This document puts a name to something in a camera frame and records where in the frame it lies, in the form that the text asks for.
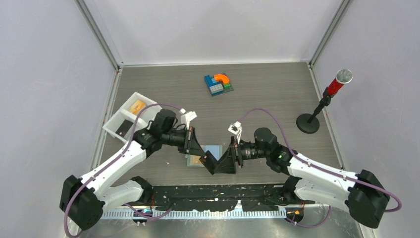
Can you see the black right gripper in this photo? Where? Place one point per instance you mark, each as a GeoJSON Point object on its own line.
{"type": "Point", "coordinates": [228, 165]}

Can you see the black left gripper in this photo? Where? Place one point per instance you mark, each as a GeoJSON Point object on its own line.
{"type": "Point", "coordinates": [190, 145]}

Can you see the black credit card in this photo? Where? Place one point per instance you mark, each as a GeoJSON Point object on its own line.
{"type": "Point", "coordinates": [209, 162]}

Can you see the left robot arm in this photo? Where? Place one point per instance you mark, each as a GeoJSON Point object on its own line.
{"type": "Point", "coordinates": [85, 199]}

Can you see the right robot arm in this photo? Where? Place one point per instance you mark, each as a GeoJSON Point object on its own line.
{"type": "Point", "coordinates": [359, 194]}

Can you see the orange card in holder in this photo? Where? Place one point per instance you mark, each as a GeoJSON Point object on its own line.
{"type": "Point", "coordinates": [195, 161]}

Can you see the orange card stack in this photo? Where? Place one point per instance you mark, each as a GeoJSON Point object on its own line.
{"type": "Point", "coordinates": [136, 107]}

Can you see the black card in tray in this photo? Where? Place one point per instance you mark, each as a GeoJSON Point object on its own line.
{"type": "Point", "coordinates": [124, 128]}

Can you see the colourful toy block set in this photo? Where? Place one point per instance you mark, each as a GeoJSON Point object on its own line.
{"type": "Point", "coordinates": [218, 84]}

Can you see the white two-compartment tray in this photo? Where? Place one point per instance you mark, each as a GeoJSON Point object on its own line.
{"type": "Point", "coordinates": [122, 113]}

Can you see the red microphone on stand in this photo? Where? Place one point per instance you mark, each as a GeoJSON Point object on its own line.
{"type": "Point", "coordinates": [308, 123]}

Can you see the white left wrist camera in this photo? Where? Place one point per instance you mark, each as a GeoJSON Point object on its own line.
{"type": "Point", "coordinates": [187, 117]}

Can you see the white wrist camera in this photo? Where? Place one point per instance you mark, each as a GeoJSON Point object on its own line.
{"type": "Point", "coordinates": [236, 129]}
{"type": "Point", "coordinates": [187, 117]}

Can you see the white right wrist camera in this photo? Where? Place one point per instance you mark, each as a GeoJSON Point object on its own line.
{"type": "Point", "coordinates": [236, 129]}

